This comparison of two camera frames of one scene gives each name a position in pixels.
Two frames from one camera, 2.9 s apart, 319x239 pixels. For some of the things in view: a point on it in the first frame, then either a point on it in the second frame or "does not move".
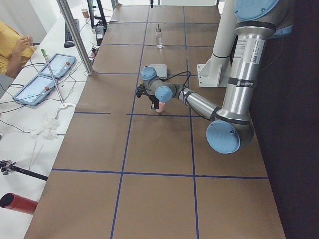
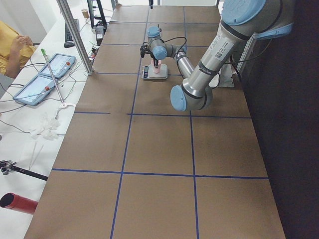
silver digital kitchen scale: x=161 y=69 does not move
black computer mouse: x=69 y=44 does not move
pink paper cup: x=161 y=104 -> x=156 y=69
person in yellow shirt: x=14 y=50 does not move
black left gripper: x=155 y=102 -> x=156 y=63
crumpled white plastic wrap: x=48 y=130 does not move
